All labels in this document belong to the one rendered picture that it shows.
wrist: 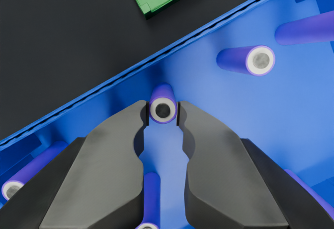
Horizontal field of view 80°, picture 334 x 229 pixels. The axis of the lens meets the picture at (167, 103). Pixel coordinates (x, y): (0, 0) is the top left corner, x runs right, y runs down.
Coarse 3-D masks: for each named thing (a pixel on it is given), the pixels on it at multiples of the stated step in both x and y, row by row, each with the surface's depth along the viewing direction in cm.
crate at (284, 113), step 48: (288, 0) 17; (192, 48) 18; (288, 48) 18; (96, 96) 13; (144, 96) 18; (192, 96) 19; (240, 96) 19; (288, 96) 19; (0, 144) 14; (48, 144) 19; (144, 144) 20; (288, 144) 20; (0, 192) 15
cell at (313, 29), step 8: (312, 16) 14; (320, 16) 13; (328, 16) 12; (288, 24) 16; (296, 24) 15; (304, 24) 14; (312, 24) 13; (320, 24) 12; (328, 24) 12; (280, 32) 17; (288, 32) 16; (296, 32) 15; (304, 32) 14; (312, 32) 13; (320, 32) 13; (328, 32) 12; (280, 40) 17; (288, 40) 16; (296, 40) 15; (304, 40) 14; (312, 40) 14; (320, 40) 13; (328, 40) 13
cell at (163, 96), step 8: (160, 88) 15; (168, 88) 15; (152, 96) 13; (160, 96) 12; (168, 96) 12; (152, 104) 12; (160, 104) 12; (168, 104) 12; (176, 104) 12; (152, 112) 12; (160, 112) 12; (168, 112) 12; (176, 112) 12; (160, 120) 12; (168, 120) 12
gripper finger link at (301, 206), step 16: (256, 160) 8; (272, 160) 8; (272, 176) 7; (288, 176) 7; (272, 192) 6; (288, 192) 6; (304, 192) 6; (288, 208) 6; (304, 208) 6; (320, 208) 6; (304, 224) 6; (320, 224) 6
